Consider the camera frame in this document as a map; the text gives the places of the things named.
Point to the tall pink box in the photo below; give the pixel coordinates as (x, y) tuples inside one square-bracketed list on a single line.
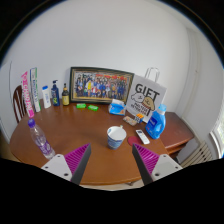
[(28, 96)]

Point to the clear purple-capped water bottle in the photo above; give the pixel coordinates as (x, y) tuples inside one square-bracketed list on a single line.
[(40, 138)]

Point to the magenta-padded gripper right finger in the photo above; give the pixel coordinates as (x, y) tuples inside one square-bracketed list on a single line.
[(165, 166)]

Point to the white printed paper gift bag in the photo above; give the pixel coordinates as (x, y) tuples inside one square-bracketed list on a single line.
[(146, 96)]

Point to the white radiator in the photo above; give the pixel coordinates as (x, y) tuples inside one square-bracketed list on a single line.
[(198, 153)]

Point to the white framed window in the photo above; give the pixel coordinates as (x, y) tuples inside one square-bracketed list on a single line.
[(218, 133)]

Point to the brown yellow-labelled bottle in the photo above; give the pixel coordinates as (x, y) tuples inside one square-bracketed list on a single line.
[(65, 97)]

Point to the white blue-capped lotion bottle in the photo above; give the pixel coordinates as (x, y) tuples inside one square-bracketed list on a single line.
[(46, 98)]

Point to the brown wooden chair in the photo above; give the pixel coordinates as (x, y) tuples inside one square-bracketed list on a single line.
[(17, 100)]

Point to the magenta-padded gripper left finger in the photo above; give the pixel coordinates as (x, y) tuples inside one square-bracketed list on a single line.
[(56, 166)]

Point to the framed group photo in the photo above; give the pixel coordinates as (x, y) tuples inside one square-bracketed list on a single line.
[(100, 85)]

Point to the white remote control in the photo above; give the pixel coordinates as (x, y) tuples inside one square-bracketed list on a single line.
[(142, 136)]

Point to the blue painted paper cup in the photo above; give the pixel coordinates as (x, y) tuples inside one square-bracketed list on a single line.
[(115, 138)]

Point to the tall white green box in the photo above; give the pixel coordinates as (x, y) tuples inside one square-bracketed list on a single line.
[(35, 90)]

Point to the blue tissue pack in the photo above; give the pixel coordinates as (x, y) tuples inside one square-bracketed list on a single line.
[(117, 108)]

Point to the low brown wooden side table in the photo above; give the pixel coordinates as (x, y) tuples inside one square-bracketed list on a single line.
[(176, 130)]

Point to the dark blue pump bottle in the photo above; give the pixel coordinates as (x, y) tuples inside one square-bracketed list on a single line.
[(55, 96)]

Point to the colourful puzzle cube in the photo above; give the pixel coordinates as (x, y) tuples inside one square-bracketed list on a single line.
[(139, 118)]

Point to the small patterned snack pack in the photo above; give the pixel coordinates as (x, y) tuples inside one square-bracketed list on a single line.
[(129, 120)]

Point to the blue detergent bottle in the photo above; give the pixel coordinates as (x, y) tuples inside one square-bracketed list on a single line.
[(155, 125)]

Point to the flat round red coaster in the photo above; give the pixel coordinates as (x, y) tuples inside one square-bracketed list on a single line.
[(132, 140)]

